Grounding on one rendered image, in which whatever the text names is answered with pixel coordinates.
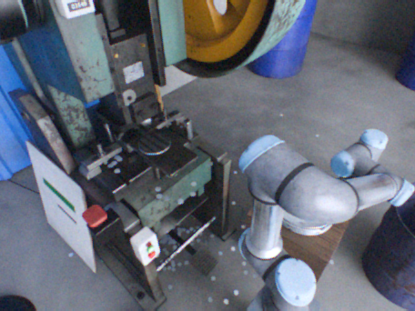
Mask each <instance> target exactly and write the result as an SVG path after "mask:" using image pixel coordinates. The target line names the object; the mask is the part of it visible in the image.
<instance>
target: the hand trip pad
mask: <svg viewBox="0 0 415 311"><path fill-rule="evenodd" d="M82 217H83V218H84V220H85V221H86V222H87V224H88V225H89V226H92V227H94V226H98V225H99V224H100V223H101V222H104V220H106V218H107V213H106V212H105V210H103V209H102V208H101V207H100V206H98V205H94V206H90V207H89V208H88V209H87V210H86V211H84V212H83V214H82Z"/></svg>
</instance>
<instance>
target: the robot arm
mask: <svg viewBox="0 0 415 311"><path fill-rule="evenodd" d="M387 140H388V139H387V136H386V135H385V134H383V132H381V131H380V130H375V129H369V130H365V131H364V132H363V133H362V134H361V136H360V139H359V141H358V142H355V143H354V144H352V145H350V146H349V147H348V148H346V149H344V150H341V151H339V153H338V154H335V155H334V156H333V157H332V158H331V160H330V166H331V170H332V171H333V172H334V173H335V174H336V175H337V176H339V177H332V176H328V174H326V173H325V172H323V171H322V170H321V169H319V168H318V167H316V166H315V165H313V164H311V162H310V161H308V159H306V158H305V157H303V156H302V155H300V154H299V153H297V152H296V150H294V149H292V148H291V147H290V146H289V145H287V144H285V142H284V141H281V140H280V139H279V138H276V137H275V136H274V135H264V136H262V137H261V138H258V139H257V140H256V141H254V143H251V144H250V146H248V147H247V150H245V151H244V152H243V154H242V156H241V157H240V159H239V168H240V169H241V170H242V172H243V173H244V174H246V175H247V177H248V191H249V193H250V195H251V197H253V205H252V215H251V228H248V229H247V230H246V231H245V232H244V234H243V235H242V236H241V238H240V239H239V241H238V249H239V251H240V253H241V255H243V257H244V259H247V260H248V263H250V264H251V266H252V267H253V268H254V270H255V271H256V272H257V273H258V275H259V276H260V278H261V279H263V280H264V283H265V284H267V285H268V288H267V290H266V291H265V292H264V296H263V299H262V308H263V311H309V303H310V302H311V300H312V298H313V296H314V295H315V290H316V281H315V276H314V274H313V272H312V271H311V269H310V268H309V266H308V265H307V264H305V263H304V262H302V261H300V260H296V259H295V258H292V257H291V256H290V255H289V254H288V253H287V252H286V251H285V250H284V249H283V248H282V236H281V235H280V229H281V223H282V219H283V216H284V213H285V212H287V213H288V214H291V215H292V216H294V217H297V218H299V219H302V220H305V221H308V222H314V223H321V224H335V223H342V222H345V221H347V220H349V219H351V218H352V217H353V216H355V215H356V214H357V213H358V211H360V210H361V209H363V208H367V207H369V206H373V205H376V204H378V203H380V202H383V201H388V203H391V204H393V205H395V206H401V205H402V204H403V203H404V202H405V201H407V199H408V198H409V197H410V196H411V194H412V193H413V192H414V189H415V187H414V186H413V185H411V184H410V183H409V182H408V181H406V179H405V178H401V177H399V176H397V175H396V174H395V173H392V172H391V171H390V170H389V169H387V168H385V167H384V166H382V165H380V164H379V163H377V161H378V158H379V157H380V154H381V153H382V150H383V149H385V145H386V144H387Z"/></svg>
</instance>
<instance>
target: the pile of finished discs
mask: <svg viewBox="0 0 415 311"><path fill-rule="evenodd" d="M281 224H282V225H283V226H285V227H286V228H287V229H289V230H291V231H293V232H295V233H300V234H302V235H309V236H312V235H316V234H322V233H324V232H325V231H326V230H329V228H330V227H331V226H332V224H328V225H327V226H323V227H321V228H316V229H307V228H303V227H301V226H304V224H303V223H302V222H299V226H295V225H293V224H291V223H290V222H289V221H286V220H285V218H284V217H283V219H282V223H281Z"/></svg>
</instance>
